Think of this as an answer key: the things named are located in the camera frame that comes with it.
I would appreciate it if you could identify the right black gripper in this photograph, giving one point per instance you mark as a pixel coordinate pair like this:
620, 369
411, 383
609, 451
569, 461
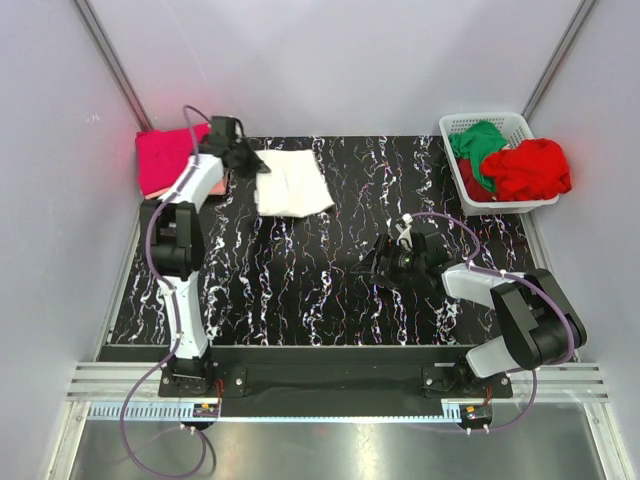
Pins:
387, 247

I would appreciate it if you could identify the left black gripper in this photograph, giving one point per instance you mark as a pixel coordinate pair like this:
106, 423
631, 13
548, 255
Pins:
256, 166

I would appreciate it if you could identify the white printed t-shirt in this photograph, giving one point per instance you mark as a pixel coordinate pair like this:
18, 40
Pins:
294, 187

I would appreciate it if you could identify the red t-shirt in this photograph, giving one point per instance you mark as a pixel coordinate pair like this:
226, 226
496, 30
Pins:
535, 170

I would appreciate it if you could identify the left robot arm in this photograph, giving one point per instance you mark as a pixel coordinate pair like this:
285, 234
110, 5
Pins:
175, 251

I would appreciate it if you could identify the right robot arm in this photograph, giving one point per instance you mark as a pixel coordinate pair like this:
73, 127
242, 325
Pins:
538, 324

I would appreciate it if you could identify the folded salmon pink t-shirt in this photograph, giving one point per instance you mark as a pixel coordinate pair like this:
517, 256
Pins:
217, 187

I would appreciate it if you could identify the folded magenta t-shirt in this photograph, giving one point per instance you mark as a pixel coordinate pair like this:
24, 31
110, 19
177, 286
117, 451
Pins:
162, 155

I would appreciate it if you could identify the black marble pattern mat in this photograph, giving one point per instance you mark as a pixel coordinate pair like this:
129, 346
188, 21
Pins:
287, 282

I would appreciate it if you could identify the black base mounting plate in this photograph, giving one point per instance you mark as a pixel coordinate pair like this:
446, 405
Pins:
370, 399

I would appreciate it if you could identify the green t-shirt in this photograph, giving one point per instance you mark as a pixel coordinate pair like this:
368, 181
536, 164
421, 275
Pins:
475, 144

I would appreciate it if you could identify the white plastic laundry basket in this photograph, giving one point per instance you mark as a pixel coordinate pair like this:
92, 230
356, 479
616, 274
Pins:
515, 129

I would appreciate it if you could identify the aluminium rail frame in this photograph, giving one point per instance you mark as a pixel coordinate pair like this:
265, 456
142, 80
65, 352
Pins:
578, 382

